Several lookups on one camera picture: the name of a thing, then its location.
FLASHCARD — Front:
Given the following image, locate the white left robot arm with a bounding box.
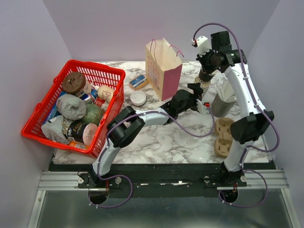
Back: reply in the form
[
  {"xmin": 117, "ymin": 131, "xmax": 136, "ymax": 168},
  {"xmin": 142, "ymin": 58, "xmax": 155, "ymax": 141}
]
[{"xmin": 89, "ymin": 83, "xmax": 203, "ymax": 188}]

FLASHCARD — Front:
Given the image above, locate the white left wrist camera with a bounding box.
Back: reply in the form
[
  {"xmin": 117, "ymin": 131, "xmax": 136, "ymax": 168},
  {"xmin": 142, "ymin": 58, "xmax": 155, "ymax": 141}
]
[{"xmin": 197, "ymin": 99, "xmax": 212, "ymax": 114}]

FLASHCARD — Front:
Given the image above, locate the pink and cream paper bag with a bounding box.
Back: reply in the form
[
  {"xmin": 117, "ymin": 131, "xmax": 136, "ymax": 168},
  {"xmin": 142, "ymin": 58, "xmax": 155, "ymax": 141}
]
[{"xmin": 145, "ymin": 38, "xmax": 184, "ymax": 101}]

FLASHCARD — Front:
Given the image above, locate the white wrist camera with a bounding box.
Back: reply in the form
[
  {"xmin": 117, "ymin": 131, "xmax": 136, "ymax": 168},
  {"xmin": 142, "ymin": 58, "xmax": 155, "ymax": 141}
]
[
  {"xmin": 192, "ymin": 36, "xmax": 211, "ymax": 57},
  {"xmin": 197, "ymin": 99, "xmax": 212, "ymax": 114}
]

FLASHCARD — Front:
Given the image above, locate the bundle of wrapped straws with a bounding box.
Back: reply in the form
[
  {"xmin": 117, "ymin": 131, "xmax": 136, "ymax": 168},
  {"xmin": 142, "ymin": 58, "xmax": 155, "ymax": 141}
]
[{"xmin": 216, "ymin": 79, "xmax": 237, "ymax": 103}]

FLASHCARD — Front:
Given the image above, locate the brown round cork lid jar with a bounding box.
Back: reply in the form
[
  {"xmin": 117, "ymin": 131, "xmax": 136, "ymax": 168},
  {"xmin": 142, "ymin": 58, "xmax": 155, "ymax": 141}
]
[{"xmin": 62, "ymin": 72, "xmax": 86, "ymax": 95}]

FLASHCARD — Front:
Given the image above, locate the beige bottle with red print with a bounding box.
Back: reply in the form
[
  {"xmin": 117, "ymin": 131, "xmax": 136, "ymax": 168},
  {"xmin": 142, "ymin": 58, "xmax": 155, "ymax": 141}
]
[{"xmin": 94, "ymin": 85, "xmax": 114, "ymax": 103}]

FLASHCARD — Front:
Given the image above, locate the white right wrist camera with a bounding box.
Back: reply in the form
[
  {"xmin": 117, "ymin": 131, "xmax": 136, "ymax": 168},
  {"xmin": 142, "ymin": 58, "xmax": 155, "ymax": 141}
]
[{"xmin": 192, "ymin": 36, "xmax": 211, "ymax": 57}]

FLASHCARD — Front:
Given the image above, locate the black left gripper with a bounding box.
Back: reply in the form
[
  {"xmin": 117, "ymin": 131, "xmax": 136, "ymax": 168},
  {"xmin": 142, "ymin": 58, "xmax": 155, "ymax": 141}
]
[{"xmin": 177, "ymin": 83, "xmax": 202, "ymax": 115}]

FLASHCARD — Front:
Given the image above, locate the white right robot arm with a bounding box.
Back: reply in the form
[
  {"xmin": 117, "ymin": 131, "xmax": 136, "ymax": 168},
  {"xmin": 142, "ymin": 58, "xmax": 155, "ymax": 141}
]
[{"xmin": 192, "ymin": 31, "xmax": 274, "ymax": 186}]

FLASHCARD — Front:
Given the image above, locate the green round melon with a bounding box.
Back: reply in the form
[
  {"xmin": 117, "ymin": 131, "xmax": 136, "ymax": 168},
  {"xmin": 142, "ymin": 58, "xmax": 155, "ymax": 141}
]
[{"xmin": 80, "ymin": 104, "xmax": 104, "ymax": 126}]

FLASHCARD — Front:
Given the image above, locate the black cup noodle container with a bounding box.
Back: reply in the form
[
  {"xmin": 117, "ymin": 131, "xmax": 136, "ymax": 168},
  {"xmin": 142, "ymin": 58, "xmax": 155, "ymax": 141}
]
[{"xmin": 66, "ymin": 121, "xmax": 98, "ymax": 146}]

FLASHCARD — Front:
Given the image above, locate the blue and tan small box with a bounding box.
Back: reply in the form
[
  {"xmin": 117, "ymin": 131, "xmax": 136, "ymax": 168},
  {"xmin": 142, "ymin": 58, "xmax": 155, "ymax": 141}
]
[{"xmin": 129, "ymin": 75, "xmax": 149, "ymax": 91}]

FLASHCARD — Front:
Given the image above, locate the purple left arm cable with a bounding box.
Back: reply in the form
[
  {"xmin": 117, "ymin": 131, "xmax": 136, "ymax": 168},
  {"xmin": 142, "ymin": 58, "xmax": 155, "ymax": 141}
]
[{"xmin": 89, "ymin": 104, "xmax": 216, "ymax": 209}]

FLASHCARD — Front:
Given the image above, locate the stack of paper cups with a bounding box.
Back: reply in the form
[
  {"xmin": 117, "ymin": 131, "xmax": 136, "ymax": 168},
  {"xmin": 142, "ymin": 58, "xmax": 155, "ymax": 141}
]
[{"xmin": 194, "ymin": 67, "xmax": 216, "ymax": 96}]

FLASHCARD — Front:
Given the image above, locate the white printed plastic bag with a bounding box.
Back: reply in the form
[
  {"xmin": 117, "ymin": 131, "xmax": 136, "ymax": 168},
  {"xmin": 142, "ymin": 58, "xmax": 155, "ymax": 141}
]
[{"xmin": 41, "ymin": 115, "xmax": 70, "ymax": 145}]

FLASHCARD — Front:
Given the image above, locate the aluminium frame rail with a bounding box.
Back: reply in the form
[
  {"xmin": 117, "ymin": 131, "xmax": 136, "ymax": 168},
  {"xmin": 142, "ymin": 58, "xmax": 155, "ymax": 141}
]
[{"xmin": 37, "ymin": 170, "xmax": 91, "ymax": 192}]

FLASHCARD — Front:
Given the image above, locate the red plastic shopping basket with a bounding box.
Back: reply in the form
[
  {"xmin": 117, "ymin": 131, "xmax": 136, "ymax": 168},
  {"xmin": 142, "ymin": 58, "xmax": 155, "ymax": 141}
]
[{"xmin": 21, "ymin": 59, "xmax": 126, "ymax": 158}]

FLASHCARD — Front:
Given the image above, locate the cardboard cup carrier tray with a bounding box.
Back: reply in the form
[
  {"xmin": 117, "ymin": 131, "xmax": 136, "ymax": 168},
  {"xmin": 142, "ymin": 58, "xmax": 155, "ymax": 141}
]
[{"xmin": 214, "ymin": 117, "xmax": 234, "ymax": 158}]

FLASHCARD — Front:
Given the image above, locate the grey wrapped bundle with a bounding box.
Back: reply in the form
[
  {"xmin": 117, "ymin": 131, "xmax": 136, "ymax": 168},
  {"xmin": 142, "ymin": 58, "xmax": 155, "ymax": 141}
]
[{"xmin": 56, "ymin": 94, "xmax": 86, "ymax": 120}]

